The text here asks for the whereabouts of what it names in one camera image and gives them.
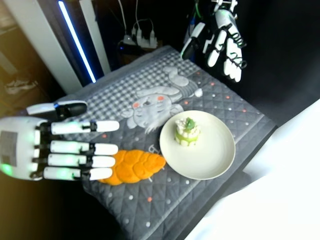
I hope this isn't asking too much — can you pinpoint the green and white toy cake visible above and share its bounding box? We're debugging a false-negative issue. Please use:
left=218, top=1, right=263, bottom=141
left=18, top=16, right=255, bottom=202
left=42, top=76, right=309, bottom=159
left=174, top=117, right=202, bottom=147

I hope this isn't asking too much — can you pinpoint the grey quilt with bear print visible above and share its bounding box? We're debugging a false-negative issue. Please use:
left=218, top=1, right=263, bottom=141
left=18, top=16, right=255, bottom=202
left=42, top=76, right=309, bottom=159
left=53, top=44, right=278, bottom=240

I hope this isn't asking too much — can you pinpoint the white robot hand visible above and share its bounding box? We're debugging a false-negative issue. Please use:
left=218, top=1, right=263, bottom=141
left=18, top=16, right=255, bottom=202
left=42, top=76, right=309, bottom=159
left=180, top=7, right=249, bottom=84
left=0, top=99, right=120, bottom=182

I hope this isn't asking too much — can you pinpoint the orange braided bread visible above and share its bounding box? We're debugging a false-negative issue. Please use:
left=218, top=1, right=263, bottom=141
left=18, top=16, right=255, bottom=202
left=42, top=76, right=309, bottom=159
left=97, top=149, right=167, bottom=186

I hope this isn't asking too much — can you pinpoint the narrow white column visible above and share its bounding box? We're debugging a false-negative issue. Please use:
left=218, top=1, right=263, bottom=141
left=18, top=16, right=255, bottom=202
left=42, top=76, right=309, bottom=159
left=79, top=0, right=112, bottom=75

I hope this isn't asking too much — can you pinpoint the black box with blue light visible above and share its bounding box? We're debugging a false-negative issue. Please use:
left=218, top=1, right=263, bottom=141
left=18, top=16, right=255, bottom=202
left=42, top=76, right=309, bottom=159
left=117, top=41, right=141, bottom=56

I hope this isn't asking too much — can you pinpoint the wide white column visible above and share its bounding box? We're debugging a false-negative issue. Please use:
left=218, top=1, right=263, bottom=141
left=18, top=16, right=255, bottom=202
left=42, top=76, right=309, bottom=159
left=3, top=0, right=84, bottom=95

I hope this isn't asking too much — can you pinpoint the white sneaker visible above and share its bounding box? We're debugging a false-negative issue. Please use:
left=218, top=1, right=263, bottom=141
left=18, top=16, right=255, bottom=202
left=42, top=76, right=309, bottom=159
left=4, top=79, right=39, bottom=95

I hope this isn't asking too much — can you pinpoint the white power strip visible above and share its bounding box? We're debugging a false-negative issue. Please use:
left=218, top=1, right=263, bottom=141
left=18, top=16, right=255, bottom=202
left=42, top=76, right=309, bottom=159
left=121, top=34, right=159, bottom=50

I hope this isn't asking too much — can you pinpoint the cream round plate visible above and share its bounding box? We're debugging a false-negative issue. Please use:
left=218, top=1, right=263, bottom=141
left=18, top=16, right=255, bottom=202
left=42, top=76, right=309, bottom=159
left=159, top=109, right=236, bottom=181

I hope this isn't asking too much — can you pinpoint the blue light strip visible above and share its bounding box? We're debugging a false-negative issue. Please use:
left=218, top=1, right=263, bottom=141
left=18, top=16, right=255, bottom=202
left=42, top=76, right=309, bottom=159
left=57, top=0, right=97, bottom=84

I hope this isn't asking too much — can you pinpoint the white smooth panel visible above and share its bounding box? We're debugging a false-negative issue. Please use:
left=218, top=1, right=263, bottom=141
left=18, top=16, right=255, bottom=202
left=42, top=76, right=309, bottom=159
left=184, top=98, right=320, bottom=240

